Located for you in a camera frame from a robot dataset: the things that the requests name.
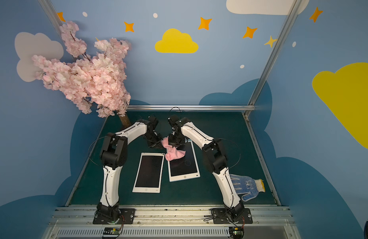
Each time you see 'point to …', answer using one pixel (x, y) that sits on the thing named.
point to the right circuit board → (236, 232)
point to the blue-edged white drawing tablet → (182, 162)
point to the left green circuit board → (112, 230)
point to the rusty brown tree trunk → (125, 121)
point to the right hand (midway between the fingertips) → (173, 144)
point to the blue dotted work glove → (247, 185)
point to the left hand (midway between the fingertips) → (163, 145)
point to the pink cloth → (172, 153)
